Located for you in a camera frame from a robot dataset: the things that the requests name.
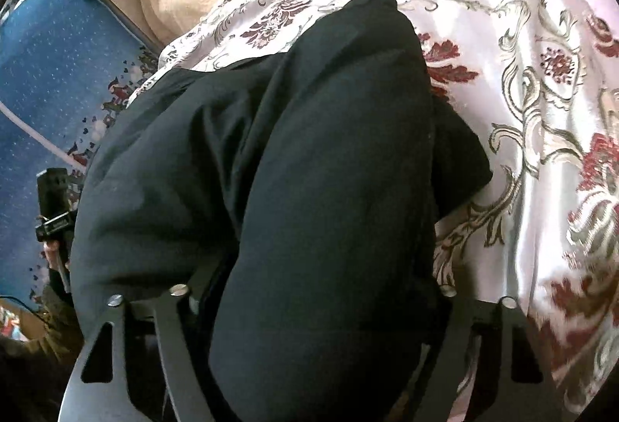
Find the blue patterned rug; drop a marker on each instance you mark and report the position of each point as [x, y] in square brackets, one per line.
[53, 78]

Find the person's left forearm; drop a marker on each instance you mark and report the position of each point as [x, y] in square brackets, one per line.
[43, 339]

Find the floral satin bedspread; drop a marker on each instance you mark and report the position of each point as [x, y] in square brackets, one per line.
[508, 88]

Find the person's left hand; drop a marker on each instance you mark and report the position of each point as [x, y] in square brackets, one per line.
[51, 249]

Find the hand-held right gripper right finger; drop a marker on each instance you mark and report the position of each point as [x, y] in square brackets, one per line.
[488, 354]

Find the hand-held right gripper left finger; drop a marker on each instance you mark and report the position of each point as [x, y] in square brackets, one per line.
[169, 335]

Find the black padded coat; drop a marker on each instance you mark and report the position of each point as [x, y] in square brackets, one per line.
[290, 189]

